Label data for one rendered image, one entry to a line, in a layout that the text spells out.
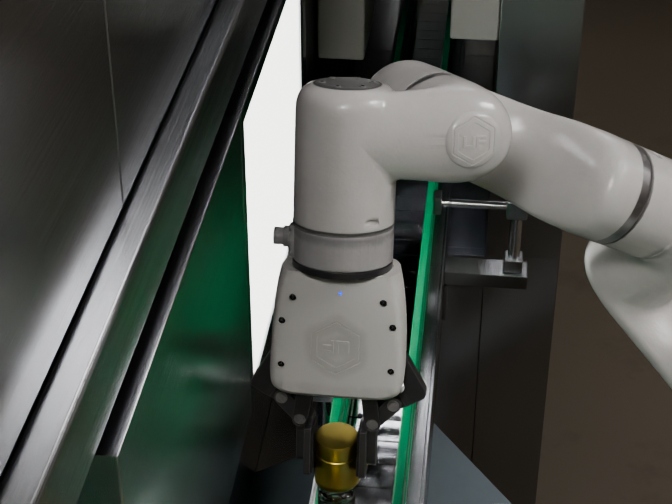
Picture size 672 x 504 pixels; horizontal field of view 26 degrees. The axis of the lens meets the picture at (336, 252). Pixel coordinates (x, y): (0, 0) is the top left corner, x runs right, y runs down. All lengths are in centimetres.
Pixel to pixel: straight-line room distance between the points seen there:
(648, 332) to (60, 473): 59
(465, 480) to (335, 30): 73
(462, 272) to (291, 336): 87
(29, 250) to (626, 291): 59
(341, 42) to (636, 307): 100
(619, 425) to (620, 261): 186
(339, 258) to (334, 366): 9
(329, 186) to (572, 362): 223
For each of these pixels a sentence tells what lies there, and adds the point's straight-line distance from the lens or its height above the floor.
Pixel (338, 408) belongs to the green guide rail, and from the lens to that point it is 153.
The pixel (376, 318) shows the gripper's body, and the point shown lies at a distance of 107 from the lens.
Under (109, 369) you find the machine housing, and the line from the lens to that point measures 93.
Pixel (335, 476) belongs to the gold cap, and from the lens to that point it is 114.
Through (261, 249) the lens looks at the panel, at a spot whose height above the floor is 111.
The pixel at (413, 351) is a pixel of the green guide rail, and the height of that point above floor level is 97.
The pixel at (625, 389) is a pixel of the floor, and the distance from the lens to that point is 318.
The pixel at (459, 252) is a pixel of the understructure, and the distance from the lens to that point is 218.
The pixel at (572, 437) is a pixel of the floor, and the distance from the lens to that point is 303.
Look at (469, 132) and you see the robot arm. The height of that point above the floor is 144.
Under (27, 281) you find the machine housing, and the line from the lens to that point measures 83.
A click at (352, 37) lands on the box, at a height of 104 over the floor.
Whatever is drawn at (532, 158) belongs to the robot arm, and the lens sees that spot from 117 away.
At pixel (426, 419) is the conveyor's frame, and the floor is 88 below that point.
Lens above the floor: 192
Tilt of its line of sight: 33 degrees down
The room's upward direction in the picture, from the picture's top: straight up
